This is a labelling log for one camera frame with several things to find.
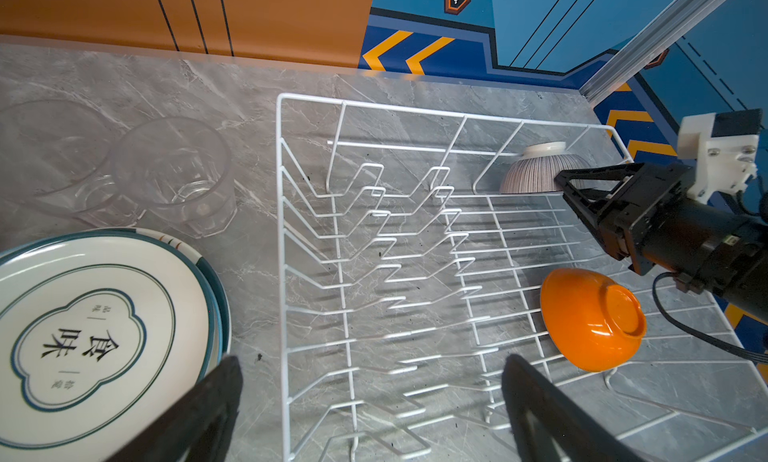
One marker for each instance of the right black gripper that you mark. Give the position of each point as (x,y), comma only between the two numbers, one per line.
(641,211)

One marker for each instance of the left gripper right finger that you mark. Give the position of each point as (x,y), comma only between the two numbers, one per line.
(544,421)

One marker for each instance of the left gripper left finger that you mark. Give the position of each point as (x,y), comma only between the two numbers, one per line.
(198,427)

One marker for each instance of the white wire dish rack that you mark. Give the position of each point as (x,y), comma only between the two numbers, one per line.
(407,278)

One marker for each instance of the clear glass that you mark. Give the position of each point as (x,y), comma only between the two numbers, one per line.
(55,159)
(181,170)

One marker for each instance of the clear glass back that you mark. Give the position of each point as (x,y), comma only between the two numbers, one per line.
(55,159)

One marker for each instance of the watermelon pattern plate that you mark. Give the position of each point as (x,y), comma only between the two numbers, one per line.
(214,281)

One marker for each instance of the orange bowl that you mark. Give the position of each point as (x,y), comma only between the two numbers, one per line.
(596,323)

